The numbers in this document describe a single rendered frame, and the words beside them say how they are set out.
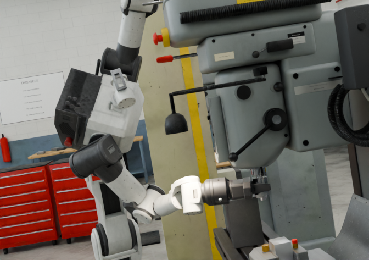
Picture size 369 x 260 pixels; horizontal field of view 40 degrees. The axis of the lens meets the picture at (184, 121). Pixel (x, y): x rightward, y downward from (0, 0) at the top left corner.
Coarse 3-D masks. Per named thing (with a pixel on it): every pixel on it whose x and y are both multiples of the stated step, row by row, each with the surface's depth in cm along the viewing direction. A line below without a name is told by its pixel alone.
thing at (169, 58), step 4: (164, 56) 169; (168, 56) 169; (172, 56) 170; (176, 56) 170; (180, 56) 170; (184, 56) 170; (188, 56) 170; (192, 56) 170; (156, 60) 169; (160, 60) 169; (164, 60) 169; (168, 60) 169; (172, 60) 170
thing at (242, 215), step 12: (228, 204) 192; (240, 204) 192; (252, 204) 192; (228, 216) 192; (240, 216) 192; (252, 216) 192; (228, 228) 209; (240, 228) 192; (252, 228) 192; (240, 240) 192; (252, 240) 192
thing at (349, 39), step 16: (336, 16) 132; (352, 16) 127; (368, 16) 127; (336, 32) 134; (352, 32) 127; (368, 32) 127; (352, 48) 127; (368, 48) 127; (352, 64) 128; (368, 64) 127; (352, 80) 129; (368, 80) 128
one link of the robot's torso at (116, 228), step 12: (96, 192) 210; (108, 192) 216; (96, 204) 219; (108, 204) 217; (120, 204) 218; (108, 216) 214; (120, 216) 213; (96, 228) 215; (108, 228) 211; (120, 228) 213; (132, 228) 216; (108, 240) 210; (120, 240) 212; (132, 240) 215; (108, 252) 212
